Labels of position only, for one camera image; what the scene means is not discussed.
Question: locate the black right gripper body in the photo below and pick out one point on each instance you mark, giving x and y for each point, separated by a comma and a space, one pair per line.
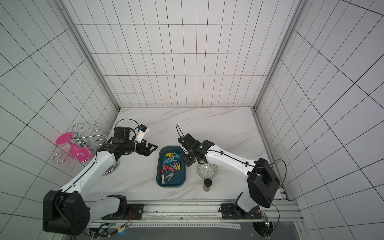
190, 154

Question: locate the silver wire glass rack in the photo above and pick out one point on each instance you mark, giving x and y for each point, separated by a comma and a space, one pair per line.
88, 134

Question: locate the teal plastic storage box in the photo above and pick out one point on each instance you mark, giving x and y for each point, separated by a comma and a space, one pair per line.
180, 176

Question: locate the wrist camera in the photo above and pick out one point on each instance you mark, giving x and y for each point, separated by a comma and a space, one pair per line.
143, 130
188, 143

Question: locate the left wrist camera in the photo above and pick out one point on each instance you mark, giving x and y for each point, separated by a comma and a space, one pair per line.
143, 130

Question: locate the black cap spice jar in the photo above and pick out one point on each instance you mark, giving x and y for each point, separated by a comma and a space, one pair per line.
207, 185

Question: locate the pink wine glass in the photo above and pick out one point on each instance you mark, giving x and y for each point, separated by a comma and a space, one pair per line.
74, 147

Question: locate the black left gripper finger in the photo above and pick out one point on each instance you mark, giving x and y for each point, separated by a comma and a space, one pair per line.
146, 153
150, 147

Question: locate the teal clothespin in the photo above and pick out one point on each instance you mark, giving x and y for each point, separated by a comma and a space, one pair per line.
169, 160

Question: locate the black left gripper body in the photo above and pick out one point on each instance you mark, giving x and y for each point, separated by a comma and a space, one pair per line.
139, 147

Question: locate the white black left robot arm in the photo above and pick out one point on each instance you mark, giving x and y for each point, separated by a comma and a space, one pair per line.
65, 211

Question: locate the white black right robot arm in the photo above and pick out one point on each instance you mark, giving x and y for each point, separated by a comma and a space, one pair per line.
261, 185

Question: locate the red clothespin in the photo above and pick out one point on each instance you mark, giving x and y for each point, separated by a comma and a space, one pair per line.
166, 168

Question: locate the green patterned ceramic bowl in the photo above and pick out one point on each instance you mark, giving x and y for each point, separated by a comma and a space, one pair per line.
207, 171

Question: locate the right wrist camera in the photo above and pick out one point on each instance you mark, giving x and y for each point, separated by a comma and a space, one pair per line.
188, 143

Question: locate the aluminium mounting rail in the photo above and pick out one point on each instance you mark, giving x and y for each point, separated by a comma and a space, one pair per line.
198, 214

